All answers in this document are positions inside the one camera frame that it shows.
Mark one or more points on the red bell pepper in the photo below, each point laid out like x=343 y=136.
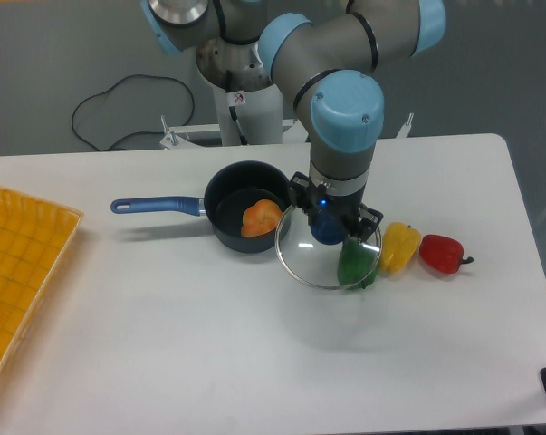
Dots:
x=444 y=254

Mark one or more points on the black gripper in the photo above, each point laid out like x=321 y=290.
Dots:
x=316 y=202

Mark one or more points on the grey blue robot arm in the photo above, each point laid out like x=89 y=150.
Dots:
x=324 y=71

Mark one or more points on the orange bell pepper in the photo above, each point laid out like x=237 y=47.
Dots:
x=261 y=218

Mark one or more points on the dark blue saucepan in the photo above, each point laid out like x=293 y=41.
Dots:
x=229 y=193

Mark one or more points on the glass pot lid blue knob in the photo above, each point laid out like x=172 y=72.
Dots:
x=305 y=258

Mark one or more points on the white base frame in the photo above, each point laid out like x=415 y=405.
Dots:
x=186 y=133

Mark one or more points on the green bell pepper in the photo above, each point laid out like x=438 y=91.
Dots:
x=358 y=265

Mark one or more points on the yellow bell pepper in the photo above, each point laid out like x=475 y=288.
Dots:
x=399 y=244

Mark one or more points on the yellow woven basket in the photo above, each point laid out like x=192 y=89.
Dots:
x=34 y=235

